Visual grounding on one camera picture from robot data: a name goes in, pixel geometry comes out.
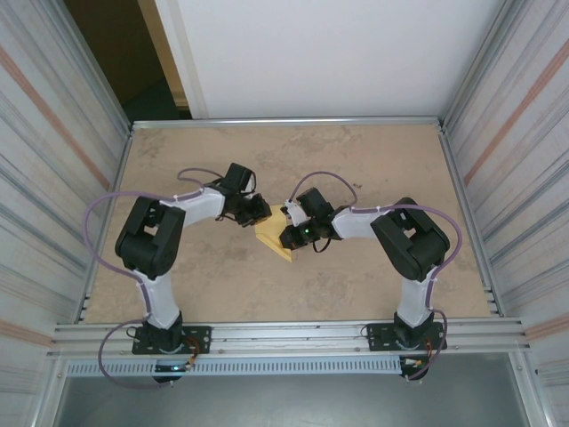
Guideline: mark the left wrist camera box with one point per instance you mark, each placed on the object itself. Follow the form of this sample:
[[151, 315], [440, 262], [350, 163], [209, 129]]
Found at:
[[254, 182]]

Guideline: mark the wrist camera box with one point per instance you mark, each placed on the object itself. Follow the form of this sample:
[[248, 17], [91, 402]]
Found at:
[[254, 182], [295, 212]]

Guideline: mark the aluminium table side rail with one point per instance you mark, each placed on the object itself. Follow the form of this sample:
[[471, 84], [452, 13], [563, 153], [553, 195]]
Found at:
[[454, 169], [120, 169]]

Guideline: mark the long aluminium mounting rail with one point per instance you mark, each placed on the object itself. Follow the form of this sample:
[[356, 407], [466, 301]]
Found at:
[[284, 331]]

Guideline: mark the grey metal panel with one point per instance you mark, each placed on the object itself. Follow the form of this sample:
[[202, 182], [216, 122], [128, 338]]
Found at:
[[284, 405]]

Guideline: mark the white door frame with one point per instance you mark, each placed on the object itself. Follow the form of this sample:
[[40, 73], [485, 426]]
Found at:
[[186, 66]]

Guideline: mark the yellow paper sheet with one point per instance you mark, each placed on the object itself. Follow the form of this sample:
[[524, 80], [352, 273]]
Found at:
[[269, 231]]

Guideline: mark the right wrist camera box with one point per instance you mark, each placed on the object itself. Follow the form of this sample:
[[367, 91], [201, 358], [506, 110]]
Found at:
[[295, 212]]

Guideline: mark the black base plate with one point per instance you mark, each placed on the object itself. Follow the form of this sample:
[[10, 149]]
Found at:
[[200, 338]]

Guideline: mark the small circuit board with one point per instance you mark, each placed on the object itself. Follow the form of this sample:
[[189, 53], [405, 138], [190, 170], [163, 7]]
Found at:
[[173, 368], [415, 363]]

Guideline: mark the aluminium corner post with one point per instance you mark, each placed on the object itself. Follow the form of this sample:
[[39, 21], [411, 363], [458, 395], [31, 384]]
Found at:
[[477, 66]]

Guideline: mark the aluminium rear frame bar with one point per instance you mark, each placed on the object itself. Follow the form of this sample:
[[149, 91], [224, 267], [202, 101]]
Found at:
[[284, 122]]

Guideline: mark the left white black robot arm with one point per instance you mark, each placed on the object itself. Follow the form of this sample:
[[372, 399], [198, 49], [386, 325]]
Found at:
[[149, 236]]

